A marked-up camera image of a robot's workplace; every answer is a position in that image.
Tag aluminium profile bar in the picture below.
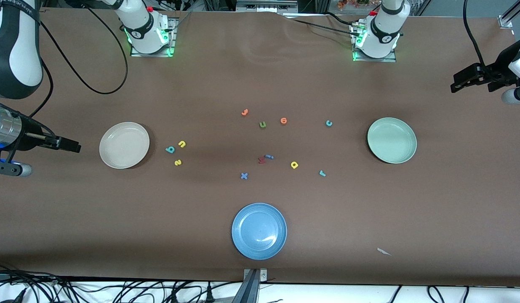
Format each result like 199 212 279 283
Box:
498 0 520 28

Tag beige brown plate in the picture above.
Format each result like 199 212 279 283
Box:
99 122 150 169

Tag pale green plate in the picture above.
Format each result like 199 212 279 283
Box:
367 117 417 164

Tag orange dried flowers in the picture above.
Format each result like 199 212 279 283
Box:
338 0 370 10

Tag blue plate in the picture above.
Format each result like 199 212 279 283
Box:
232 203 288 260

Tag grey metal box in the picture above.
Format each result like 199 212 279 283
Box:
236 0 299 13

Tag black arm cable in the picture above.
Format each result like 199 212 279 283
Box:
11 0 130 139
463 0 490 67

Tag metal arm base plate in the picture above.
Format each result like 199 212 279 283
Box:
350 23 397 63
130 19 178 57

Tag black table cable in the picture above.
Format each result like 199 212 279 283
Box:
323 12 359 27
285 17 357 35

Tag grey metal camera bracket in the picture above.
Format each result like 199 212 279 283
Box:
243 268 268 303

